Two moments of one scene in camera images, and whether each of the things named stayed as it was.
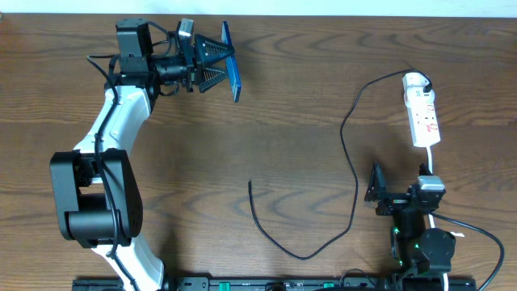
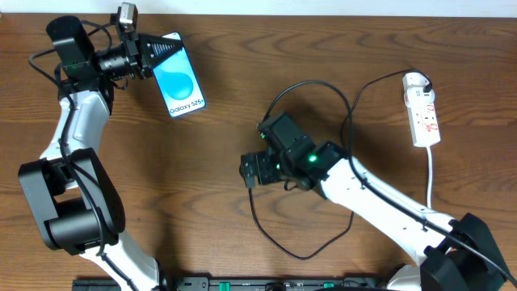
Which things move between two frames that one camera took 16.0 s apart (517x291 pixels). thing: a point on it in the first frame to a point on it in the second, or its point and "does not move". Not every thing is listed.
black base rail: (401, 284) does not move
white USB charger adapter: (413, 85) does not move
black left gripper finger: (208, 51) to (154, 48)
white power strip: (422, 116) does not move
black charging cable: (261, 224) does not move
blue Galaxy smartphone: (231, 64) to (178, 83)
